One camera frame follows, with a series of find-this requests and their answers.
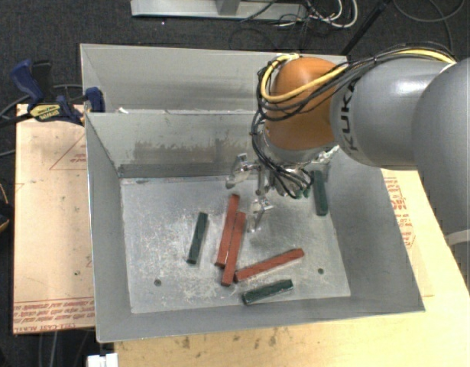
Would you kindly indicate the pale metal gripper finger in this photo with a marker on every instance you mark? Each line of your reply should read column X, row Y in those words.
column 263, row 209
column 254, row 220

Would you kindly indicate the red-brown flat block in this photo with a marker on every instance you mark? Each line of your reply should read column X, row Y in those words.
column 234, row 251
column 269, row 265
column 230, row 220

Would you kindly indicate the dark green flat block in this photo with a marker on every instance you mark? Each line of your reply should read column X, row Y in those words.
column 268, row 291
column 198, row 238
column 320, row 199

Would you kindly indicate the grey metal bin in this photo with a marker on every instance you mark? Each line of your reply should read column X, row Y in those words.
column 162, row 243

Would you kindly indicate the brown cardboard board red print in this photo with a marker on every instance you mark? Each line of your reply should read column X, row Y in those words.
column 51, row 224

